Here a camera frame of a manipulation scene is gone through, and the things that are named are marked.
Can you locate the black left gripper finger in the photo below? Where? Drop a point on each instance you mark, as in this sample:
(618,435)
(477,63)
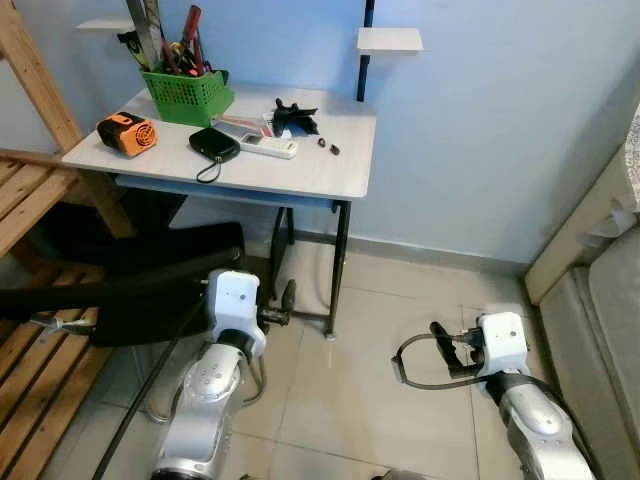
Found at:
(289,295)

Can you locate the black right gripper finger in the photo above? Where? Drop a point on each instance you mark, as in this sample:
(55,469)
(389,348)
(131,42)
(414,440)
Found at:
(442,345)

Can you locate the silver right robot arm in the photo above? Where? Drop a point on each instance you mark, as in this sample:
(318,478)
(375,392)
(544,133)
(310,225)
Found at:
(535,420)

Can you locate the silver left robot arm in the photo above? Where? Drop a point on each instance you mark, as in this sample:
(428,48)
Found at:
(205,400)

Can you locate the grey upholstered bed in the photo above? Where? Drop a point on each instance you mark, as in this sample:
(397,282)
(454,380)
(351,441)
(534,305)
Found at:
(590,330)

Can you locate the black office chair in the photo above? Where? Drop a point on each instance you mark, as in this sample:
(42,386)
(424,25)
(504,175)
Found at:
(150,270)

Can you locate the red white card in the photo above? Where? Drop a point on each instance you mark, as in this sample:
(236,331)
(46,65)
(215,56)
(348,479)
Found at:
(255,122)

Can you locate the green plastic basket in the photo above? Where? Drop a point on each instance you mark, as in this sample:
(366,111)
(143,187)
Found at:
(190,98)

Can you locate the orange black portable fan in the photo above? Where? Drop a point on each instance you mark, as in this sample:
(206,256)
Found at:
(127,135)

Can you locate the wooden slatted shelf rack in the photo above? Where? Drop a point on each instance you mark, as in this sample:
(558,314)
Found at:
(50,380)

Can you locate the black shelf pole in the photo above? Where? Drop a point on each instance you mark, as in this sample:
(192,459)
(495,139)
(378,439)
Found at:
(365,75)

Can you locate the large white shelf board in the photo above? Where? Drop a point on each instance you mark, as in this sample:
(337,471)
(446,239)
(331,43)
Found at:
(390,40)

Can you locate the grey metal saw blade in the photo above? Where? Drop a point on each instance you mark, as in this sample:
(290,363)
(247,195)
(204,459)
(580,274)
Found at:
(148,30)

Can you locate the small white shelf board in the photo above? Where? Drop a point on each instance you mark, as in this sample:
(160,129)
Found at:
(100,23)

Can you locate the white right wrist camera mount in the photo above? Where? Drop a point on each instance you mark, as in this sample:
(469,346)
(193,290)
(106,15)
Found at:
(503,340)

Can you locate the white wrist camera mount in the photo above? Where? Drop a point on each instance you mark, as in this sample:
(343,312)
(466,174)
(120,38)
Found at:
(232,298)
(503,340)

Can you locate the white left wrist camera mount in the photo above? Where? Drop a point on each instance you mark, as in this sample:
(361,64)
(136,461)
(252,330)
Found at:
(232,298)

